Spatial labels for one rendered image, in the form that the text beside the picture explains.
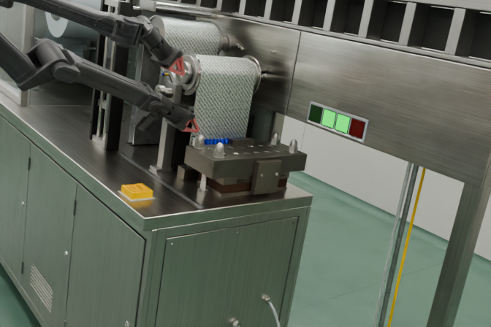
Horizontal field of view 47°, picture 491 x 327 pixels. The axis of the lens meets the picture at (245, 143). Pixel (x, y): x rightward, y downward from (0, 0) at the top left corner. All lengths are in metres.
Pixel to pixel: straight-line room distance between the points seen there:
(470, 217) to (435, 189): 2.63
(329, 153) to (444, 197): 1.16
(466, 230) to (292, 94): 0.71
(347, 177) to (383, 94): 3.21
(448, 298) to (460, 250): 0.16
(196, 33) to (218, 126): 0.38
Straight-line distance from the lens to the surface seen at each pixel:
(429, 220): 4.44
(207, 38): 2.11
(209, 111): 1.88
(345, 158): 4.87
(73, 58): 1.45
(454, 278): 1.82
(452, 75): 1.58
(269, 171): 1.82
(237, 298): 1.92
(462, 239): 1.78
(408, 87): 1.65
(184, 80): 1.85
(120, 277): 1.80
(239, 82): 1.93
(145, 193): 1.68
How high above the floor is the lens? 1.51
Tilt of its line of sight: 14 degrees down
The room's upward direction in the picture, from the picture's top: 9 degrees clockwise
